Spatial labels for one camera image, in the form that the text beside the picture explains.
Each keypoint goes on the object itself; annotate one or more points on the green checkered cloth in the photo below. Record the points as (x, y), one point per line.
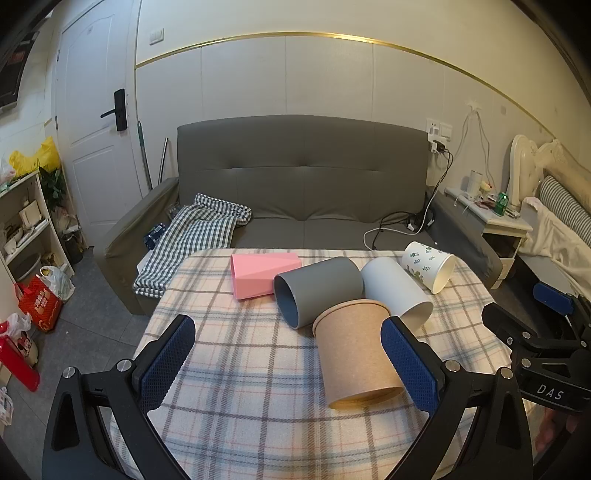
(194, 230)

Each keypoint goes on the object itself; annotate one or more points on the cream nightstand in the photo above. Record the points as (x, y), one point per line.
(503, 226)

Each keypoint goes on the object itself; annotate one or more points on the cream bed headboard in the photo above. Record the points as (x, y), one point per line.
(521, 161)

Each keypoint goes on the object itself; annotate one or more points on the plaid tablecloth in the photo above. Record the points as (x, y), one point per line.
(240, 369)

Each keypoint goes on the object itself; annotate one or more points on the white light switch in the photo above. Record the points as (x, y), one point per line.
(156, 36)

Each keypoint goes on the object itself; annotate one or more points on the white leaf-print paper cup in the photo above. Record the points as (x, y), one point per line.
(427, 265)

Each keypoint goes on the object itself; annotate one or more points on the pink faceted cup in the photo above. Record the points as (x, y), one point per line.
(258, 277)

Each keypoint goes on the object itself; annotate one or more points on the white door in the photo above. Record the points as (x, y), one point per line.
(92, 184)

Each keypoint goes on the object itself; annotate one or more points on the yellow plastic bag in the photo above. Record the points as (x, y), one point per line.
(41, 157)

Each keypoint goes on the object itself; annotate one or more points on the dark grey cup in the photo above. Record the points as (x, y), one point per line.
(318, 286)

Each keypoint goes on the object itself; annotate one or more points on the white storage shelf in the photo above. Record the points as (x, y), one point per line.
(34, 217)

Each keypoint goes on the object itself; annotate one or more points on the white wall outlet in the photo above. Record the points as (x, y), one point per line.
(438, 130)

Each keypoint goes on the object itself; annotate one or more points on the person's right hand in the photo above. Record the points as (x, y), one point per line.
(558, 434)

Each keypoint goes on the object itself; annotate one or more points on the white plastic bag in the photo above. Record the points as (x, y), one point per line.
(57, 284)

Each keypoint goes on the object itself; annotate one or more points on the light grey cup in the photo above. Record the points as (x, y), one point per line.
(392, 288)

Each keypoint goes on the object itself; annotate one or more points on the blue patterned item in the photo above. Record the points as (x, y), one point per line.
(155, 235)

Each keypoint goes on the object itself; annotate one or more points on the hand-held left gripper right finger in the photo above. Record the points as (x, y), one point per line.
(408, 364)

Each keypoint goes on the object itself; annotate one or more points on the striped pillow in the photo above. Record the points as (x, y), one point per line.
(561, 196)

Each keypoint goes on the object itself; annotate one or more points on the metal pole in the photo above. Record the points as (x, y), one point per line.
(162, 159)

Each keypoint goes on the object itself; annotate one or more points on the black charger plug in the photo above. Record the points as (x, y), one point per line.
(437, 147)

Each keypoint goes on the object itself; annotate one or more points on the red box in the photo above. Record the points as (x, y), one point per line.
(18, 364)

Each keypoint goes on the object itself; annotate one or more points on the green can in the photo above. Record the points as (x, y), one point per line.
(501, 204)

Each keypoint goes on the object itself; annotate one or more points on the green plant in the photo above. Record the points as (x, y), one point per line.
(53, 187)

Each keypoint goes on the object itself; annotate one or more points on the red paper bag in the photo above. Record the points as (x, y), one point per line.
(39, 307)

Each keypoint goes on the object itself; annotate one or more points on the white blanket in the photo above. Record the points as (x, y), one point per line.
(554, 235)

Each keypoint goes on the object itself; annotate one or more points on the dark trash bin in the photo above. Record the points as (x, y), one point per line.
(72, 247)

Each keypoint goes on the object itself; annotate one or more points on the white tumbler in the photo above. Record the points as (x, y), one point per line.
(475, 183)

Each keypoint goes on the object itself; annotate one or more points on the grey sofa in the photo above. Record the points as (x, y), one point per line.
(300, 184)

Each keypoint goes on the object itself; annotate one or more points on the brown paper cup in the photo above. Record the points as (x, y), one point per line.
(355, 350)

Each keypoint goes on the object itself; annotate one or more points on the dark wall screen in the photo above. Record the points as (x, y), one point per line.
(16, 60)

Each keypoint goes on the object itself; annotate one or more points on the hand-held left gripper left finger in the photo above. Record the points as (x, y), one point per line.
(168, 364)

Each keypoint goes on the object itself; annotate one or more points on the gold wall trim strip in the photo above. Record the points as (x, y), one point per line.
(295, 34)

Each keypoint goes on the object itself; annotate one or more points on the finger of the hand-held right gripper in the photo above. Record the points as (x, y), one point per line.
(551, 297)
(508, 323)

